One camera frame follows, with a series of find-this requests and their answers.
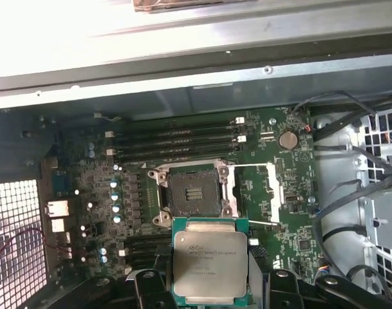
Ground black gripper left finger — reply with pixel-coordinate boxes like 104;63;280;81
50;270;179;309

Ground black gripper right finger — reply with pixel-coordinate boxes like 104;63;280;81
266;269;392;309

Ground silver CPU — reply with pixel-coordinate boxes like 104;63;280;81
170;216;250;306

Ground metal socket cover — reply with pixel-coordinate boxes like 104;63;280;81
226;162;285;225

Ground CPU socket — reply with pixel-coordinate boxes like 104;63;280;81
147;162;241;231

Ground small silver rear port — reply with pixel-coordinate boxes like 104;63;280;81
50;218;67;233

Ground large silver rear port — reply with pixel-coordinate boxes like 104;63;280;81
46;200;70;217

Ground blue board connector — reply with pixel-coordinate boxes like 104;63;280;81
52;172;70;196

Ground green motherboard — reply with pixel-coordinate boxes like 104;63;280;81
41;108;315;309

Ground black RAM slot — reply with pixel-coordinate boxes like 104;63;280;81
106;144;245;158
105;127;245;138
113;135;247;148
113;116;245;129

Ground silver coin battery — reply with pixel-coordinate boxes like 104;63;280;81
279;128;299;149

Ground black PC case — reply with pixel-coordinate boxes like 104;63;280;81
0;0;392;309

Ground thin red wire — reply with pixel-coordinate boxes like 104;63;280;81
0;227;73;281

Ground thick black cable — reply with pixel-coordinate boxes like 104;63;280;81
313;143;392;232

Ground thin black cable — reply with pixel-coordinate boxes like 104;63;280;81
292;91;378;129

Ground brown base plate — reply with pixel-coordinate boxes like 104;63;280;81
133;0;227;13

